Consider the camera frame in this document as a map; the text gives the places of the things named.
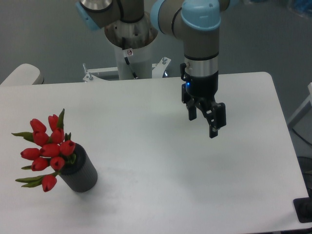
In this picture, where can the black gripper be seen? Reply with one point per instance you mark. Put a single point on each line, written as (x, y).
(201, 91)

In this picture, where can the red tulip bouquet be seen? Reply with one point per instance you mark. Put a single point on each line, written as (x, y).
(55, 150)

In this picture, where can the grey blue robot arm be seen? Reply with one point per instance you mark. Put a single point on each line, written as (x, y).
(194, 22)

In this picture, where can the dark grey ribbed vase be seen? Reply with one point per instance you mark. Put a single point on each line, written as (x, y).
(82, 175)

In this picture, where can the black box at table edge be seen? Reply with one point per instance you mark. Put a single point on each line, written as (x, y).
(303, 208)

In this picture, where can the white chair back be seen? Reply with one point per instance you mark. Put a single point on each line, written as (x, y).
(25, 74)

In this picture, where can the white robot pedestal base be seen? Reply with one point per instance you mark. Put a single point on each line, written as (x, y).
(132, 43)

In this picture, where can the white frame at right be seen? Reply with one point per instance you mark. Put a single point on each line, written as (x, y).
(301, 110)

